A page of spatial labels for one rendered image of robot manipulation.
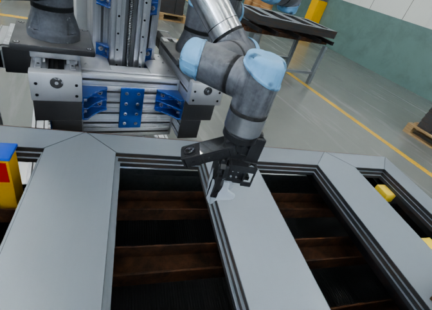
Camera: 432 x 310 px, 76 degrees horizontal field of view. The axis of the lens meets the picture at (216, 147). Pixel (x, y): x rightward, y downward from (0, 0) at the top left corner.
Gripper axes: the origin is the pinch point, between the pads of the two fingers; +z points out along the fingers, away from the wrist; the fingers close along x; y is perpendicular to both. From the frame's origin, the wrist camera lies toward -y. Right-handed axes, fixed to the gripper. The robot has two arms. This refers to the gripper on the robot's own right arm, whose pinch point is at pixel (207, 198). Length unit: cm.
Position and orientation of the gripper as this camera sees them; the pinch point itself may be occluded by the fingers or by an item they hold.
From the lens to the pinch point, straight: 66.9
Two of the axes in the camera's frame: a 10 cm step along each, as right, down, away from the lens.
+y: 9.7, 1.8, 1.9
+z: -2.5, 7.9, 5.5
